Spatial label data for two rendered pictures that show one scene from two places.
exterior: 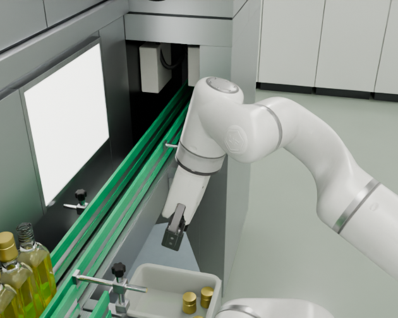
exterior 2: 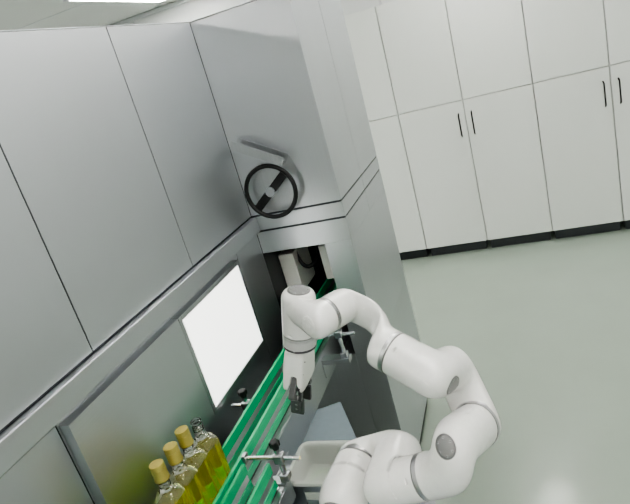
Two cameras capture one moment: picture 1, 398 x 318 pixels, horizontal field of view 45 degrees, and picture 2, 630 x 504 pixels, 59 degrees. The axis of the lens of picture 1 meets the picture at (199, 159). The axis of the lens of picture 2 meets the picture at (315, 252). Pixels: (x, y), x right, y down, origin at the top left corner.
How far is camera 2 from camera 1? 0.54 m
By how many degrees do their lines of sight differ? 13
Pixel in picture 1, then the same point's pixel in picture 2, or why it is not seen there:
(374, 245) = (400, 374)
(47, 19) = (191, 259)
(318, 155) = (371, 323)
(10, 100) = (172, 328)
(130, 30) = (265, 245)
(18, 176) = (188, 385)
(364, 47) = (528, 188)
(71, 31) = (212, 262)
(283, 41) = (441, 203)
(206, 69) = (335, 262)
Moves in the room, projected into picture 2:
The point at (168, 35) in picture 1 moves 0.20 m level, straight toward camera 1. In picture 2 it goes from (297, 242) to (296, 259)
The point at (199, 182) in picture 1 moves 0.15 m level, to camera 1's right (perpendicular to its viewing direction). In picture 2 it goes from (300, 358) to (368, 344)
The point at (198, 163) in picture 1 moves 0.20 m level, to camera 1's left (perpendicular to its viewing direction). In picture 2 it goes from (296, 345) to (209, 364)
